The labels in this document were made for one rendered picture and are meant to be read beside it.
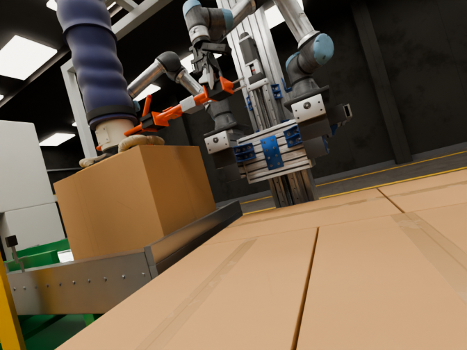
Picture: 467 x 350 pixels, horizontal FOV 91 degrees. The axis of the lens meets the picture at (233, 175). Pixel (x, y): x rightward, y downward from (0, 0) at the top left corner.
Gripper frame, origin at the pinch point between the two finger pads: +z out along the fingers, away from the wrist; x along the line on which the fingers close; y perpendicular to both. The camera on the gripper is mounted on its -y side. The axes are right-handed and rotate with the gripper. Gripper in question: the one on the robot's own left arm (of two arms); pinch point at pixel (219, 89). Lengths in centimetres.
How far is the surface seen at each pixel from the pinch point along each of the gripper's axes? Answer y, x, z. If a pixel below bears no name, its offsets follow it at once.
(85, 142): 313, -149, -83
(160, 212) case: 29, 17, 39
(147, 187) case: 30.1, 18.7, 29.2
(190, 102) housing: 12.0, 3.8, 1.1
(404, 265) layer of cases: -39, 41, 54
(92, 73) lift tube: 55, 9, -29
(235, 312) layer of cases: -16, 52, 54
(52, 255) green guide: 95, 24, 47
